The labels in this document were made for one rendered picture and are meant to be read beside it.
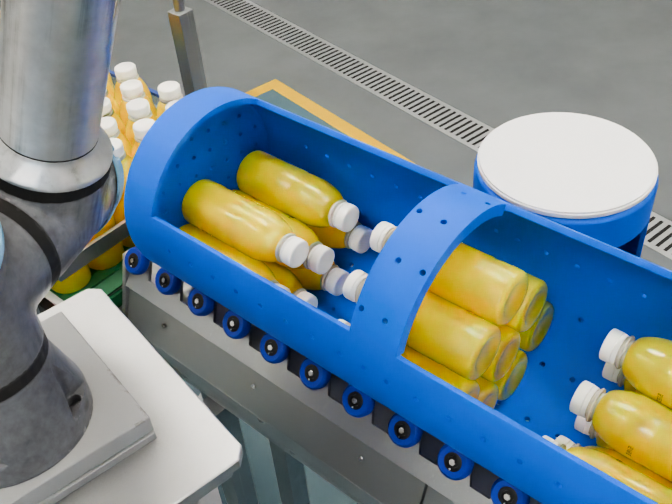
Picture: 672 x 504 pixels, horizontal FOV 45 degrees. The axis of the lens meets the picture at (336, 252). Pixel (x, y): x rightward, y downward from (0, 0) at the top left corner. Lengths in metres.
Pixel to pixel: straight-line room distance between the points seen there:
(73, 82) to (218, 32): 3.49
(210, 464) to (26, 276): 0.25
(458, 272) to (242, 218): 0.31
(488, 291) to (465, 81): 2.73
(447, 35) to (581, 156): 2.66
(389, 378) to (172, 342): 0.51
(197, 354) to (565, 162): 0.65
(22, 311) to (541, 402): 0.64
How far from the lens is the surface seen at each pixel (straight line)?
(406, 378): 0.88
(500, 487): 0.99
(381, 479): 1.11
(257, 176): 1.17
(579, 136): 1.40
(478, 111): 3.40
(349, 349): 0.92
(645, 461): 0.93
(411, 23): 4.08
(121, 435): 0.81
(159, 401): 0.86
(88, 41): 0.66
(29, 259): 0.73
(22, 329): 0.74
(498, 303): 0.90
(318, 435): 1.15
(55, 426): 0.79
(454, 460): 1.00
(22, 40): 0.67
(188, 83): 1.79
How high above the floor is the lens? 1.80
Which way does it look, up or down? 42 degrees down
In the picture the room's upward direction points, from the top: 5 degrees counter-clockwise
